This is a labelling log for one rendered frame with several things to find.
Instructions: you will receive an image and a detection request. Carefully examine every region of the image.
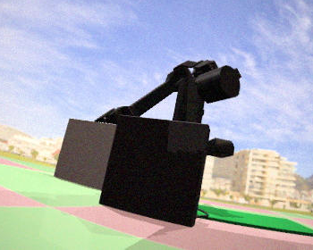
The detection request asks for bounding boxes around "green circuit board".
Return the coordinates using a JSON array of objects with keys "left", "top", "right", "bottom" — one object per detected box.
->
[{"left": 199, "top": 204, "right": 313, "bottom": 237}]

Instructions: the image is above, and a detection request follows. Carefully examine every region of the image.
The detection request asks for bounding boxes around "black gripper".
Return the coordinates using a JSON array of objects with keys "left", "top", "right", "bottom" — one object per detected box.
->
[{"left": 173, "top": 101, "right": 234, "bottom": 158}]

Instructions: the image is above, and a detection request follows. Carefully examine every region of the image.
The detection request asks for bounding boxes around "black square panel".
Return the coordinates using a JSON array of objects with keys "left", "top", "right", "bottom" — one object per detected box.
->
[{"left": 98, "top": 115, "right": 210, "bottom": 228}]

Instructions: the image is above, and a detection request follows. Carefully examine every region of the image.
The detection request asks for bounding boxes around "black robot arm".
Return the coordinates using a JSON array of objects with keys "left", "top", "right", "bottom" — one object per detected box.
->
[{"left": 94, "top": 60, "right": 241, "bottom": 124}]

